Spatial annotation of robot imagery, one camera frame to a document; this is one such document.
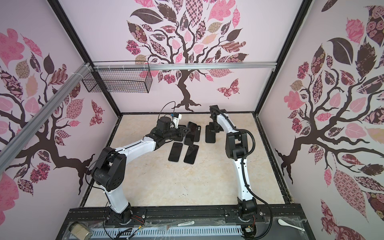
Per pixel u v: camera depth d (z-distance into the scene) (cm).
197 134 107
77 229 68
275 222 71
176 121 81
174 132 78
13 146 51
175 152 98
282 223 71
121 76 95
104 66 92
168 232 70
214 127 95
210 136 103
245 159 66
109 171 48
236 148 66
